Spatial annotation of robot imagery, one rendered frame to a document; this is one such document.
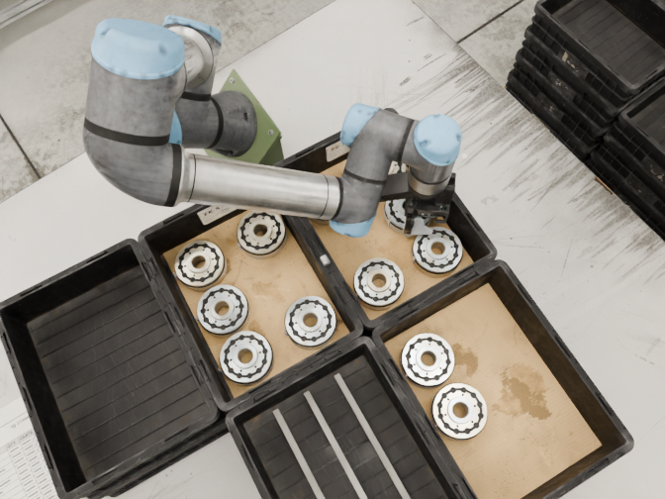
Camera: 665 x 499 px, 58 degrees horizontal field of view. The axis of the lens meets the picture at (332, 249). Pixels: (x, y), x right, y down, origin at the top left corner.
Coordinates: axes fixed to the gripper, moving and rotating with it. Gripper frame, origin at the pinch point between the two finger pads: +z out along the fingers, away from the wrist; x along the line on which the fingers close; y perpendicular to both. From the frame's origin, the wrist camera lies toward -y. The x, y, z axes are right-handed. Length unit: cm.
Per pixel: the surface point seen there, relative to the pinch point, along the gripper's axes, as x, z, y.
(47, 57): 96, 86, -151
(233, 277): -16.1, 2.2, -34.7
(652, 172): 46, 46, 75
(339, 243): -5.7, 2.2, -13.4
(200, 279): -18.2, -0.6, -40.6
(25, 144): 54, 86, -147
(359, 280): -14.5, -0.7, -8.2
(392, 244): -4.6, 2.2, -2.3
